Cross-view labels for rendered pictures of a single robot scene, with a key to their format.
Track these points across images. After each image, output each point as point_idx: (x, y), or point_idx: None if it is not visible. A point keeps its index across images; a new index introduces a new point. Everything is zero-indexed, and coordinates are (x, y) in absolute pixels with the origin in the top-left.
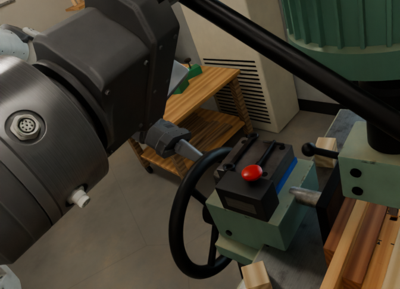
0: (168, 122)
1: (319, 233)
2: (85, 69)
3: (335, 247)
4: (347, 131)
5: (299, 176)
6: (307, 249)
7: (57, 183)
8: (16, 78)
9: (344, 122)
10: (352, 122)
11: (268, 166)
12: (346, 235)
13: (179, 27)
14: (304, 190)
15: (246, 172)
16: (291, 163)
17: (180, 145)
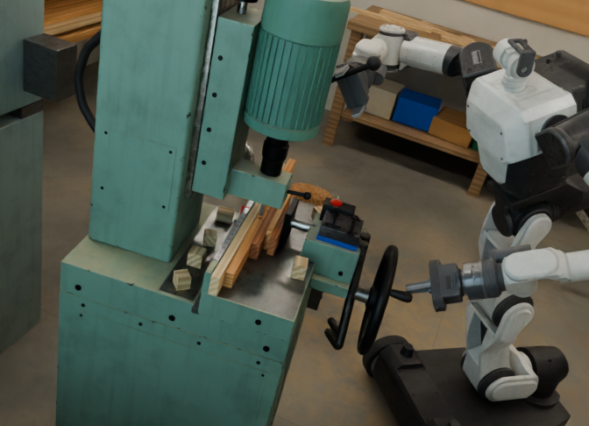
0: (455, 287)
1: (294, 235)
2: None
3: (287, 206)
4: (285, 294)
5: (312, 230)
6: (300, 230)
7: None
8: (350, 61)
9: (288, 304)
10: (282, 303)
11: (330, 216)
12: (282, 206)
13: (334, 75)
14: (307, 223)
15: (338, 200)
16: (318, 231)
17: (427, 279)
